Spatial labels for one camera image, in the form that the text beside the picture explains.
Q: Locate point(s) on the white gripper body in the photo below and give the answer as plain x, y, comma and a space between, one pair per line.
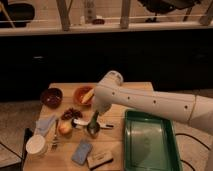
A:
100, 106

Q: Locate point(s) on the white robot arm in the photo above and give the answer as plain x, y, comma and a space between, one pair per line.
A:
193, 110

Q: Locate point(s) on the metal measuring cup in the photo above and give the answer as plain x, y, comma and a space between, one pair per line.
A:
93, 129

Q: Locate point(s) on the white paper cup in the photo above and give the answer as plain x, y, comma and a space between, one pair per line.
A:
36, 145

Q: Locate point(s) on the yellow corn cob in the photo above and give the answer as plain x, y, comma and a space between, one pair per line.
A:
87, 96

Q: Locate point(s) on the orange bowl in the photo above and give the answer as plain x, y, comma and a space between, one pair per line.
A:
79, 93

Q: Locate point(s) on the dark red grapes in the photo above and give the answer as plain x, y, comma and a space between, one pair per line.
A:
71, 113

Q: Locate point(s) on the red yellow apple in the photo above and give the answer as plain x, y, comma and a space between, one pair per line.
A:
65, 128

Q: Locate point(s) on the blue sponge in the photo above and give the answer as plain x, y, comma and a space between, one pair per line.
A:
81, 152

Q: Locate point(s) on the dark red bowl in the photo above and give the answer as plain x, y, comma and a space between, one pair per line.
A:
51, 97

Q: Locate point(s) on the wooden brush block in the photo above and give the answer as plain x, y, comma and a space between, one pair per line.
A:
99, 159

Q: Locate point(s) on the metal fork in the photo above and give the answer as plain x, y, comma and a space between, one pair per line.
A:
55, 138

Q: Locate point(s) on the green plastic tray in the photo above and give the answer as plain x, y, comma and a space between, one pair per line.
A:
149, 143

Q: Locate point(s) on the blue grey cloth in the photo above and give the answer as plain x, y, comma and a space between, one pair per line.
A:
43, 125

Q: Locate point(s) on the black office chair right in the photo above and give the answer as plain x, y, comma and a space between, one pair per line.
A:
165, 6

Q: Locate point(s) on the black chair left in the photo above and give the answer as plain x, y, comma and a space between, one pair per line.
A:
20, 13

